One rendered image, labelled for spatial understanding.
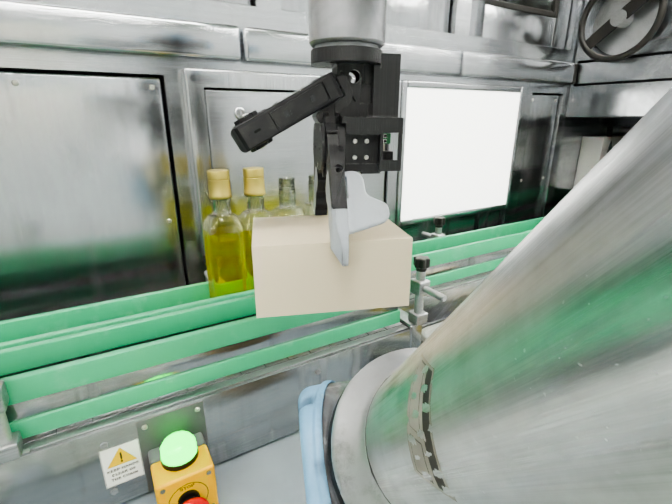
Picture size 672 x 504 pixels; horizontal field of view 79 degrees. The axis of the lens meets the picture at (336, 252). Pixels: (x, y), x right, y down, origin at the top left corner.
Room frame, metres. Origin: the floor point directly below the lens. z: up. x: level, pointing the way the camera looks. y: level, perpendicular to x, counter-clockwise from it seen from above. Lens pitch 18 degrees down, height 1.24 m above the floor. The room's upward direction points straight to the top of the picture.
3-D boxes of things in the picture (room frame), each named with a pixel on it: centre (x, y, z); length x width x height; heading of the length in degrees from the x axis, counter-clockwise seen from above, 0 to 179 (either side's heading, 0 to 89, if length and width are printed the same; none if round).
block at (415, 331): (0.70, -0.13, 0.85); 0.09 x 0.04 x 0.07; 31
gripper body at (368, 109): (0.44, -0.02, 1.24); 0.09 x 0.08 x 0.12; 100
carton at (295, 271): (0.44, 0.01, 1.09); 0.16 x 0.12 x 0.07; 100
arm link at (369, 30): (0.45, -0.01, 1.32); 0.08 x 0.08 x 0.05
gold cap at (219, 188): (0.64, 0.18, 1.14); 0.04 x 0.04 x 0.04
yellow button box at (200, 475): (0.41, 0.20, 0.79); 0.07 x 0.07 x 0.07; 31
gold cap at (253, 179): (0.67, 0.14, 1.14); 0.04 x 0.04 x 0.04
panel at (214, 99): (0.98, -0.13, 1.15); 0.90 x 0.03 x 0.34; 121
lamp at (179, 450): (0.41, 0.20, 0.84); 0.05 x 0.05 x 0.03
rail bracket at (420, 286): (0.69, -0.14, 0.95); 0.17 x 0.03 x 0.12; 31
